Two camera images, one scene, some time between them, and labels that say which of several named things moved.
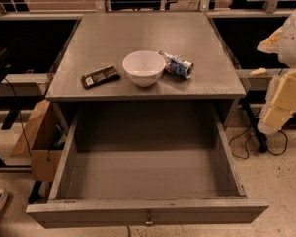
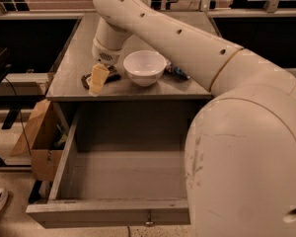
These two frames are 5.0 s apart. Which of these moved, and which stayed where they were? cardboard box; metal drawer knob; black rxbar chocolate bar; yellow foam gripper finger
Moved: yellow foam gripper finger
Stayed: metal drawer knob; black rxbar chocolate bar; cardboard box
